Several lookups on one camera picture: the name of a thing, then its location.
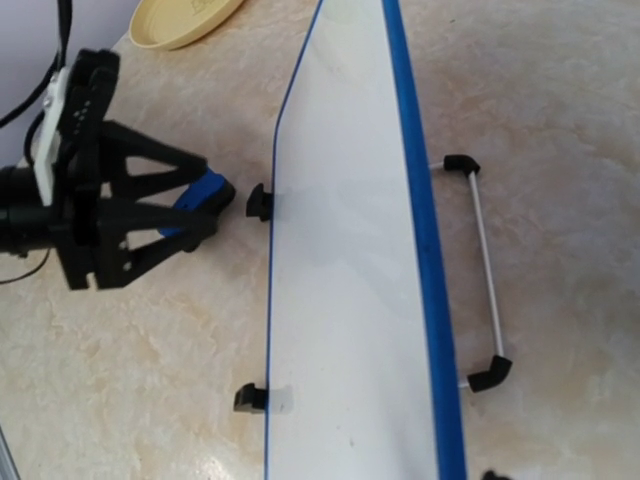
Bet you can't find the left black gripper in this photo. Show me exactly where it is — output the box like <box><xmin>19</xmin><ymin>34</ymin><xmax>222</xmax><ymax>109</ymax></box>
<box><xmin>1</xmin><ymin>121</ymin><xmax>217</xmax><ymax>290</ymax></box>

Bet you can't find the blue whiteboard eraser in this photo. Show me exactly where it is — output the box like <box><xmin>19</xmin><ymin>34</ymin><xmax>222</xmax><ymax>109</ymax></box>
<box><xmin>172</xmin><ymin>169</ymin><xmax>236</xmax><ymax>221</ymax></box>

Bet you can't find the small blue-framed whiteboard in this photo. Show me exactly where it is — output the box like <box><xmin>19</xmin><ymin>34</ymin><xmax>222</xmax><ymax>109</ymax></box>
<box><xmin>265</xmin><ymin>1</ymin><xmax>467</xmax><ymax>479</ymax></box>

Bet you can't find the beige plate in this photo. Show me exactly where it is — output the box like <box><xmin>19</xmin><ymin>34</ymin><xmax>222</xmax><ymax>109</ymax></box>
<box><xmin>129</xmin><ymin>0</ymin><xmax>244</xmax><ymax>51</ymax></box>

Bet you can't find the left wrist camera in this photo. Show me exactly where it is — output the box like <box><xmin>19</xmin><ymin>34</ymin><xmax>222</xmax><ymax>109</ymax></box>
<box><xmin>33</xmin><ymin>49</ymin><xmax>120</xmax><ymax>206</ymax></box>

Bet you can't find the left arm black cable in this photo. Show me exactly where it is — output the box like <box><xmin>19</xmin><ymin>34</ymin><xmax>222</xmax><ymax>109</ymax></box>
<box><xmin>0</xmin><ymin>0</ymin><xmax>74</xmax><ymax>286</ymax></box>

